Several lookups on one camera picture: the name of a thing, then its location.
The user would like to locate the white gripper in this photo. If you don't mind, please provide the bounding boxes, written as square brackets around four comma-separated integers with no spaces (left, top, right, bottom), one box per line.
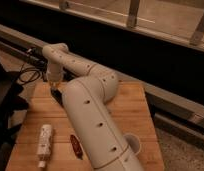
[46,64,64,89]

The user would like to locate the white plastic cup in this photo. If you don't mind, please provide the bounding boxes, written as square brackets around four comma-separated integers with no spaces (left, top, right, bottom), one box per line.
[124,133,141,155]

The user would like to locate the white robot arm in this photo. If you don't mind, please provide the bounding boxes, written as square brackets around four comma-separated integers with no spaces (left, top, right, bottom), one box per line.
[42,43,144,171]

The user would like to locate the red pocket knife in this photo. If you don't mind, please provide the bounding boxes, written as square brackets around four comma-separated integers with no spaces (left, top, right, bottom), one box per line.
[70,135,83,159]

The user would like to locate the metal window rail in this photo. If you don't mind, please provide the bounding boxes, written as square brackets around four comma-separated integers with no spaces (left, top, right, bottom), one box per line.
[0,24,204,130]

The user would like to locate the black cables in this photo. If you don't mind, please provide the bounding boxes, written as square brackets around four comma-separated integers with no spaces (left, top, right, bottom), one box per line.
[16,46,49,86]

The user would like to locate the black chair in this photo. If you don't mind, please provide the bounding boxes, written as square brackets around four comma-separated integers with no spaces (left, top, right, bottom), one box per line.
[0,62,29,171]

